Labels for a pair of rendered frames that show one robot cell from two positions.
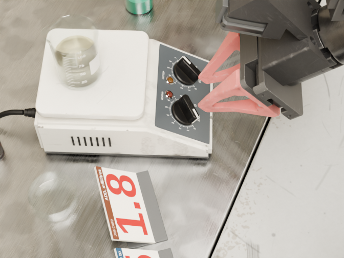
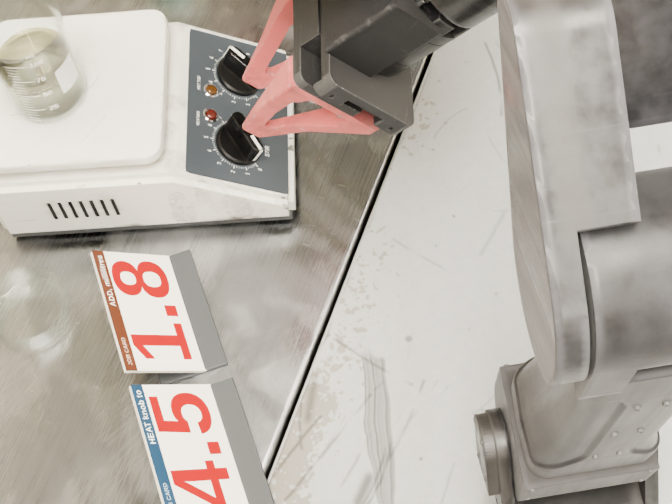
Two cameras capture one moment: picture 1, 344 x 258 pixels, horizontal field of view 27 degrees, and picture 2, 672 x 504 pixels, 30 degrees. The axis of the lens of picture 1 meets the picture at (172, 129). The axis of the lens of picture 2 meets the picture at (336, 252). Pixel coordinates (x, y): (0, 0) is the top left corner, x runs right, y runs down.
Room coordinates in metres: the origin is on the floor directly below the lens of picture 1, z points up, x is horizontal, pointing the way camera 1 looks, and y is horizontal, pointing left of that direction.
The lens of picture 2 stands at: (-0.02, -0.10, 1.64)
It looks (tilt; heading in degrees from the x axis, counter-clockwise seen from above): 61 degrees down; 4
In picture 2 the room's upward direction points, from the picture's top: 9 degrees counter-clockwise
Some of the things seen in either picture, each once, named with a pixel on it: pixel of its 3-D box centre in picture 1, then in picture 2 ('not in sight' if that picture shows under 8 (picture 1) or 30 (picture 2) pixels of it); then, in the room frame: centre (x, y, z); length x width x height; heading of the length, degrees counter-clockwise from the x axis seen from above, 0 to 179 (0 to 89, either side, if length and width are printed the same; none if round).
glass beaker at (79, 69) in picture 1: (73, 53); (29, 59); (0.48, 0.11, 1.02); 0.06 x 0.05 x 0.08; 88
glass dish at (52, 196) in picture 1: (53, 196); (28, 309); (0.36, 0.13, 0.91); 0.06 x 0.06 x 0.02
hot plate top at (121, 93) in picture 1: (94, 72); (75, 89); (0.48, 0.09, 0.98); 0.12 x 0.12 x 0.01; 88
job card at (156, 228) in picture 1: (130, 203); (158, 308); (0.35, 0.05, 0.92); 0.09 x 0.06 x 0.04; 15
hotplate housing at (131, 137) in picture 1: (119, 94); (128, 124); (0.48, 0.06, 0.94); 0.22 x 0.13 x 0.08; 88
